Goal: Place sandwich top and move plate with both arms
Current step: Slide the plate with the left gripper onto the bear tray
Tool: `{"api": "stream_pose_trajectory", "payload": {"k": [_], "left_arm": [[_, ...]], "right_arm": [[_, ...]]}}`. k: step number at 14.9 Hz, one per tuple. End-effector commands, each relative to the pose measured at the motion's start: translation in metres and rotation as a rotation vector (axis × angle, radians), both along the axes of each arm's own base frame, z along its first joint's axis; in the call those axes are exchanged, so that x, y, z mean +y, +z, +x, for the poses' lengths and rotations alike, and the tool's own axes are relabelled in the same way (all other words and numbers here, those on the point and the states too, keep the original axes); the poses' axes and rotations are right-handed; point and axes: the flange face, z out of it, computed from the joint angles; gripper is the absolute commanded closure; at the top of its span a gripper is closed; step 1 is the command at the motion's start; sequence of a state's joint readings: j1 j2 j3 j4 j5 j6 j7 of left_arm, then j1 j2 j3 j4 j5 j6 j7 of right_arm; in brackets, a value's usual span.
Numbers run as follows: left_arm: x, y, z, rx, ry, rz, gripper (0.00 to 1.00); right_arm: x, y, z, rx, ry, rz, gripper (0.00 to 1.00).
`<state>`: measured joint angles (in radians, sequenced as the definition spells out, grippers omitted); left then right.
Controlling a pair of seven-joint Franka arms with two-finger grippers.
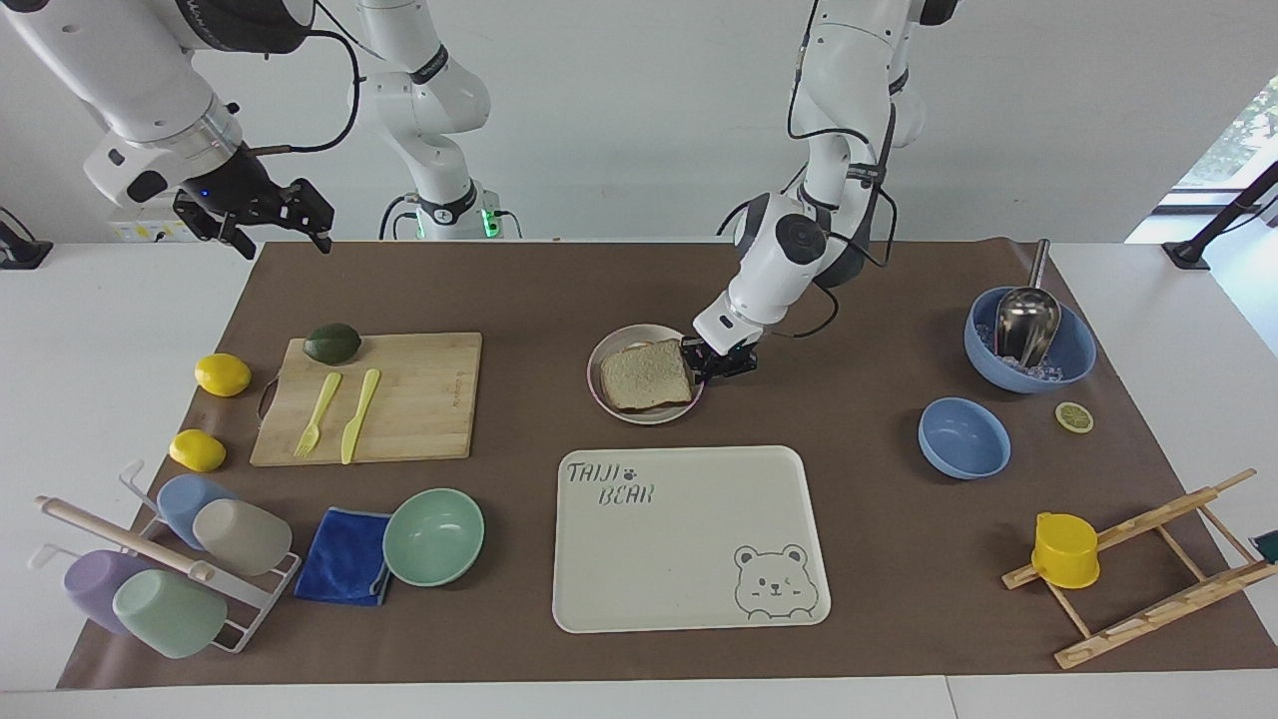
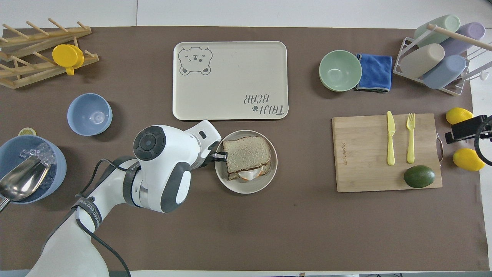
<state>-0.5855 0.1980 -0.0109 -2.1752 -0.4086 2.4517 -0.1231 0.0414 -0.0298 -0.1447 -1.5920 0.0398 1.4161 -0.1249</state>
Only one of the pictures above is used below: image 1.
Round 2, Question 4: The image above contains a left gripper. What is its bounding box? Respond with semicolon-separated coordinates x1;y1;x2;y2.
681;338;761;387

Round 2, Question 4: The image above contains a brown bread slice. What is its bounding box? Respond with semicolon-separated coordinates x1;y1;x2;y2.
599;339;696;412

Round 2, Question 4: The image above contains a small blue bowl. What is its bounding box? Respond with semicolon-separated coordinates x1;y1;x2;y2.
917;396;1013;481

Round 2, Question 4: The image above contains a purple plastic cup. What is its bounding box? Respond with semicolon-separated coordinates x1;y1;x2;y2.
63;548;153;636

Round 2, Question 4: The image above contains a wooden cutting board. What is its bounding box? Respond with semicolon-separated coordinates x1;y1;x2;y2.
249;332;484;468

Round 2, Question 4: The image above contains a green bowl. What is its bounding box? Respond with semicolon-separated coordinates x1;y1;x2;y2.
381;486;487;588

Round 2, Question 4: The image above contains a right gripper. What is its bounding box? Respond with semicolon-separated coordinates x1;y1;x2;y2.
173;144;336;262

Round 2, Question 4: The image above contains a blue plastic cup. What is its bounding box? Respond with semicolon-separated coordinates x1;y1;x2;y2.
156;473;243;551

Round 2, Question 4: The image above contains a yellow-green plastic knife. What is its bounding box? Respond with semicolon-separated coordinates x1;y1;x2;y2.
339;367;382;466

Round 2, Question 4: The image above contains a cream tray with bear print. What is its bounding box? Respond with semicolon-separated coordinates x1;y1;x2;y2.
552;445;833;635

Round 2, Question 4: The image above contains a black cable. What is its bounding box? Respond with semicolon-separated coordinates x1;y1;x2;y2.
769;280;842;342
248;0;362;157
785;0;900;271

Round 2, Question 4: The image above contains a yellow-green plastic fork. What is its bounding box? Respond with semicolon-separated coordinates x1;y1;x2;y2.
293;371;343;459

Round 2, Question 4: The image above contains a beige plastic cup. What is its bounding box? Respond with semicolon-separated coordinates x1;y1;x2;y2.
191;497;295;578

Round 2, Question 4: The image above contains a wooden folding rack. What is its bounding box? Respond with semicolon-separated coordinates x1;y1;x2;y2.
1001;467;1278;671

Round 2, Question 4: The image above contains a yellow cup with handle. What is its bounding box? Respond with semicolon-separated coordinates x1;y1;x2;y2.
1029;511;1102;591

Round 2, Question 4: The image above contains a black stand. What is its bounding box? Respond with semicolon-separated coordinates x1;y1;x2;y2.
1161;160;1278;272
0;206;54;272

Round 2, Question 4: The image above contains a green plastic cup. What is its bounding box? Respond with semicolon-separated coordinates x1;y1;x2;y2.
112;568;230;661

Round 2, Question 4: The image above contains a yellow lemon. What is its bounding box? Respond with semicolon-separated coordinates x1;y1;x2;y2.
194;353;253;398
168;428;228;473

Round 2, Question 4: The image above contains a round pale pink plate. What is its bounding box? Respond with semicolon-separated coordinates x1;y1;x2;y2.
587;324;706;426

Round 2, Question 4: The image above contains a large blue bowl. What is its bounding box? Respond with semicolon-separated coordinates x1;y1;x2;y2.
962;286;1098;395

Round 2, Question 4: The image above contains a green avocado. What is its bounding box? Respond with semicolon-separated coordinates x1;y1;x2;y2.
303;323;363;366

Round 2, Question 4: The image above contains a metal scoop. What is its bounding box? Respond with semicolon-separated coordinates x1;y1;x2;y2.
993;238;1062;369

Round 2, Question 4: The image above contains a blue cloth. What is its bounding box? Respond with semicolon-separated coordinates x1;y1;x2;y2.
293;506;393;608

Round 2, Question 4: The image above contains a white wire cup rack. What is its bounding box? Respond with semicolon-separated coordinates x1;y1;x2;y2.
28;459;304;656

